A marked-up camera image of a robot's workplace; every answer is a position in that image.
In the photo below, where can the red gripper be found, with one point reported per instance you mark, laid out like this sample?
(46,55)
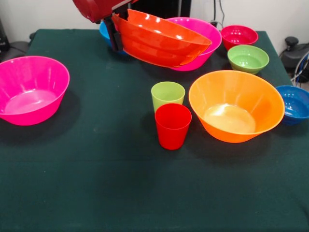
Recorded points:
(101,9)

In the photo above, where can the orange-red bowl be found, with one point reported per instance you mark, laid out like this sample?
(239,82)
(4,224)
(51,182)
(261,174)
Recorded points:
(157,46)

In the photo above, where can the green cup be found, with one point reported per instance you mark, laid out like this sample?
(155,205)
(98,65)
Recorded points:
(167,94)

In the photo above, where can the red cup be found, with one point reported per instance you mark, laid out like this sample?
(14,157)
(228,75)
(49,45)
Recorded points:
(172,133)

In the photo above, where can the large orange bowl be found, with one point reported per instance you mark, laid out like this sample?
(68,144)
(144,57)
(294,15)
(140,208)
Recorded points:
(229,133)

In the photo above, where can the light blue bowl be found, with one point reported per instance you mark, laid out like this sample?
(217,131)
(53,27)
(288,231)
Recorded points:
(105,32)

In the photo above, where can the large pink bowl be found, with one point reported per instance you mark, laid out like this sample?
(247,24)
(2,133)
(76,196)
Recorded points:
(31,101)
(210,33)

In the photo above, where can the small crimson bowl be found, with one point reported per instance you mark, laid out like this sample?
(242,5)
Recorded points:
(237,36)

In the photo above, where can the small green bowl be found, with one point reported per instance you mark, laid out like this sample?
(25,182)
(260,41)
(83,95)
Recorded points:
(248,60)

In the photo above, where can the dark green tablecloth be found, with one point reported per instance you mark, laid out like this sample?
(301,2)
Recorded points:
(144,181)

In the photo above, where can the small dark blue bowl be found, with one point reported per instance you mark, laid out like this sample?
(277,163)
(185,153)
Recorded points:
(297,108)

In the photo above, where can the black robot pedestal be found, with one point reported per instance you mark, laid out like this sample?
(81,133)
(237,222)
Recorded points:
(164,8)

